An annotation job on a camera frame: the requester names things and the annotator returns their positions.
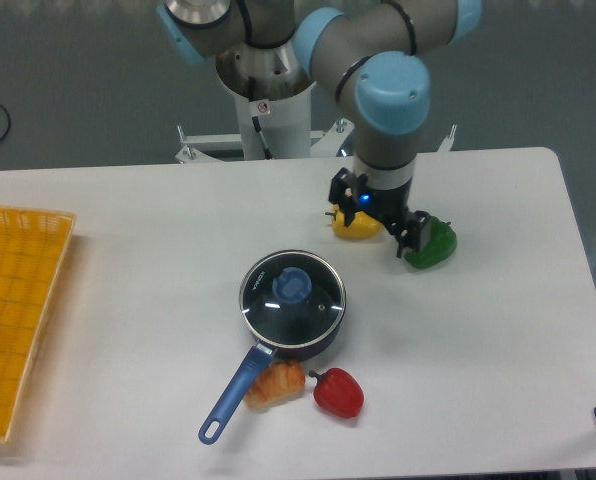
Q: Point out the glass pot lid blue knob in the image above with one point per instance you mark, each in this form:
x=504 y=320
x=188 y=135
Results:
x=292 y=299

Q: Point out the green bell pepper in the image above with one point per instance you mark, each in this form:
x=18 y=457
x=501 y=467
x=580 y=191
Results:
x=442 y=244

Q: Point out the yellow bell pepper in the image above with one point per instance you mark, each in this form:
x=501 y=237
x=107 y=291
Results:
x=362 y=227

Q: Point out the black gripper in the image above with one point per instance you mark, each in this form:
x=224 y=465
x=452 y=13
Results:
x=382 y=195

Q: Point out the red bell pepper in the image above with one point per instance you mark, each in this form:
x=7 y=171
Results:
x=338 y=393

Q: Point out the dark blue saucepan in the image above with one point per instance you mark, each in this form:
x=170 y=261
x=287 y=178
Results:
x=255 y=361

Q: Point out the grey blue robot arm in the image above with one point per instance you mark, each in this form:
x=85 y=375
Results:
x=421 y=25

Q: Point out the croissant bread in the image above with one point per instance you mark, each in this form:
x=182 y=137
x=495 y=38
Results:
x=280 y=382

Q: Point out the yellow woven basket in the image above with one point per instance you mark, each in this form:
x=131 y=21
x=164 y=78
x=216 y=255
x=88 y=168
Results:
x=33 y=245

